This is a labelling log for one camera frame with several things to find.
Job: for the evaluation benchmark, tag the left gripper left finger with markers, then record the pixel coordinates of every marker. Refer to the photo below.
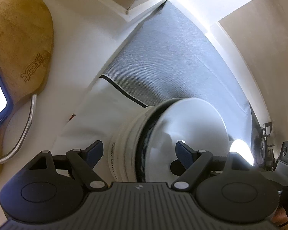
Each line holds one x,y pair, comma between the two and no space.
83,162

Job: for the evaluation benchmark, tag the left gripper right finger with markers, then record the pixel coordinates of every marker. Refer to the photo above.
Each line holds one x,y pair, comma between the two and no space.
196,164

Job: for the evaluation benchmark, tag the cream bowls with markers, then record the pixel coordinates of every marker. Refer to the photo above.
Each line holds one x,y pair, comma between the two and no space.
123,144

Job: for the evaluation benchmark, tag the white bowl blue pattern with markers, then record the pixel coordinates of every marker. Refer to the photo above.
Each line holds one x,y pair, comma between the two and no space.
193,121

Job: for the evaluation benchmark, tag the square white floral plate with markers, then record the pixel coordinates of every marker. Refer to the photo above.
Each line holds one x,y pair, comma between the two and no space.
242,148

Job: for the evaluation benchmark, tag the person's right hand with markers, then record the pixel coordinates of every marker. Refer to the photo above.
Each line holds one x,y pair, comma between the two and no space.
279,218

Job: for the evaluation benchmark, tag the black pot support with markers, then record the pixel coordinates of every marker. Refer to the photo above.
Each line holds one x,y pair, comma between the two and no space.
267,133

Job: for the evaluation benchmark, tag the white patterned placemat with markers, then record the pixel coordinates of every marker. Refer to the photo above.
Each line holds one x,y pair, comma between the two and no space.
104,108

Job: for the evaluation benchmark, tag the grey felt mat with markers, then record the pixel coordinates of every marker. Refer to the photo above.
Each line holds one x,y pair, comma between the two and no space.
169,57

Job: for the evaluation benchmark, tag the wooden cutting board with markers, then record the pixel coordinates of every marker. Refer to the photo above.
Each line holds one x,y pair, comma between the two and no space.
26,44

